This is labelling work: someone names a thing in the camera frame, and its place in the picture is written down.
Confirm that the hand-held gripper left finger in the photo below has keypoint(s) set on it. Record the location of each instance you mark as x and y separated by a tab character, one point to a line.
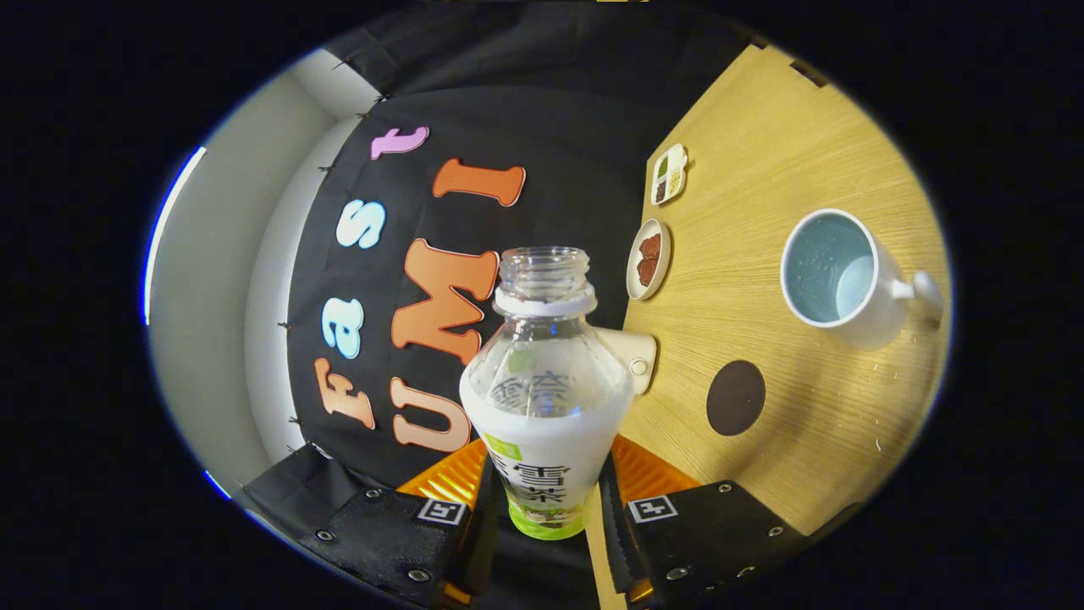
381	529

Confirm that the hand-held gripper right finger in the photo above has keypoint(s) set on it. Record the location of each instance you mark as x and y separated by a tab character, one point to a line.
720	534

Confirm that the dark brown round coaster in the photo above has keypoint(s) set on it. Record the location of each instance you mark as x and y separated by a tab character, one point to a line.
735	398

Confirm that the clear plastic juice bottle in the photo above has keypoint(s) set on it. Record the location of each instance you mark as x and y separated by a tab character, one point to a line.
546	424

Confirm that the white cup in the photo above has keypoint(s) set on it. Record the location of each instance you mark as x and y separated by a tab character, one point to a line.
881	318

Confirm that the white toaster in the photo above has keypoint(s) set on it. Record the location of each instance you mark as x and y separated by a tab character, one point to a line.
631	352

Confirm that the white round plate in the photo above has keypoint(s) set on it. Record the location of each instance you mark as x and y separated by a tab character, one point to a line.
660	280

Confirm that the red meat piece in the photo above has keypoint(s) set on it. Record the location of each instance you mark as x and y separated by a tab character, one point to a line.
652	246
648	272

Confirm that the white divided dish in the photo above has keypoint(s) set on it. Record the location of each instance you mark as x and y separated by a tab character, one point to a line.
669	174

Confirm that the wooden table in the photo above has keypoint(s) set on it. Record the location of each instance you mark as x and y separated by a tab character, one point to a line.
762	152

